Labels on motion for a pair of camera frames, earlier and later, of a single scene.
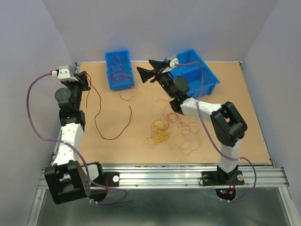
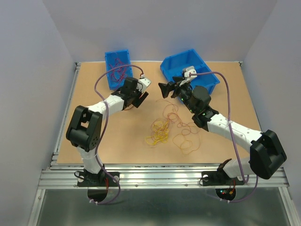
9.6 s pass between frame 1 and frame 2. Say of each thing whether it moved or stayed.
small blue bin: stayed
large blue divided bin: stayed
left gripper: moved
